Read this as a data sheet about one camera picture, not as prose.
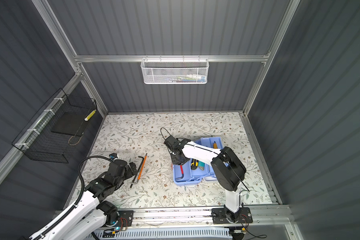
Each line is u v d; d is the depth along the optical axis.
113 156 0.72
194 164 0.83
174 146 0.71
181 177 0.87
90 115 0.82
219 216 0.73
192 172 0.80
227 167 0.50
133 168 0.75
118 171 0.61
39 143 0.66
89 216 0.59
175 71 1.24
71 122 0.75
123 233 0.71
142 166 0.91
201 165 0.83
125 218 0.72
